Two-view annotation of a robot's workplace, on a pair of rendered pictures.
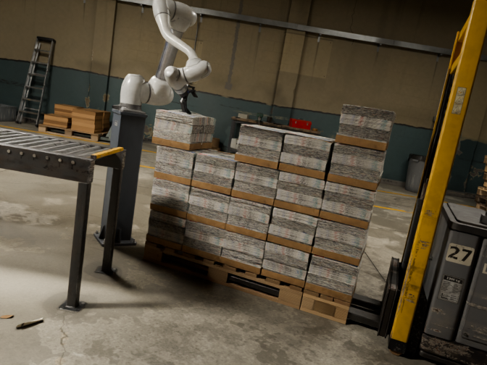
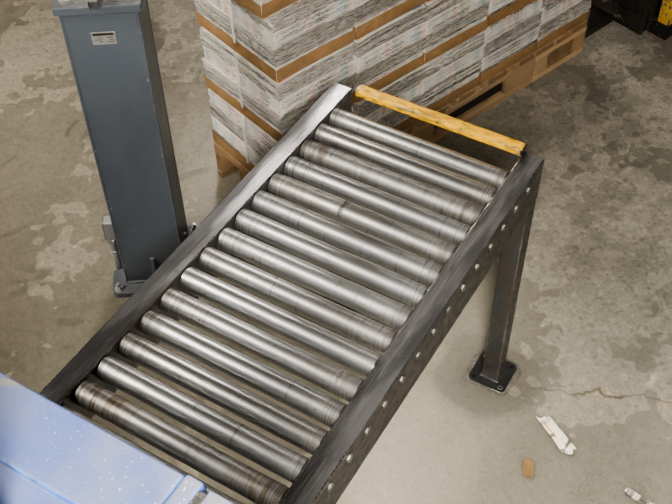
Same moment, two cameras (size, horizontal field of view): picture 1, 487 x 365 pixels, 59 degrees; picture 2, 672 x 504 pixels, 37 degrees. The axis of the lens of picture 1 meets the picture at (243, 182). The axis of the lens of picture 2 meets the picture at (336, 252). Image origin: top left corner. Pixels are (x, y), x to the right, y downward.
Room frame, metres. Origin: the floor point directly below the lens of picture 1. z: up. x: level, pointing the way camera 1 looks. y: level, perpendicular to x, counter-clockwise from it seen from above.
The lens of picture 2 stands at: (1.64, 2.43, 2.32)
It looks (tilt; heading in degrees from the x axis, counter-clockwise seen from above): 48 degrees down; 301
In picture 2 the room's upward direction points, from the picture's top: 1 degrees counter-clockwise
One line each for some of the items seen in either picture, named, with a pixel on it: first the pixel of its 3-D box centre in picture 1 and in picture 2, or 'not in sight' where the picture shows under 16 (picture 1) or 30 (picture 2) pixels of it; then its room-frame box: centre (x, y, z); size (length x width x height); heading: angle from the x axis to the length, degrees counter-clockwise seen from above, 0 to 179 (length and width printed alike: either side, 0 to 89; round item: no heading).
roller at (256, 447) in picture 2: not in sight; (200, 417); (2.37, 1.69, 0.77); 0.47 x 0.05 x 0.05; 179
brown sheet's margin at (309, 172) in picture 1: (308, 168); not in sight; (2.74, -0.40, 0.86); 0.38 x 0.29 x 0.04; 160
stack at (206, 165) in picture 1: (235, 218); (383, 28); (2.88, 0.01, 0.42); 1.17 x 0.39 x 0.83; 71
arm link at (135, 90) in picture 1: (133, 89); not in sight; (3.19, 0.90, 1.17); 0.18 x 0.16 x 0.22; 130
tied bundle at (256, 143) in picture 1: (267, 146); not in sight; (2.84, -0.11, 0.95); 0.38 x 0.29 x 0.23; 162
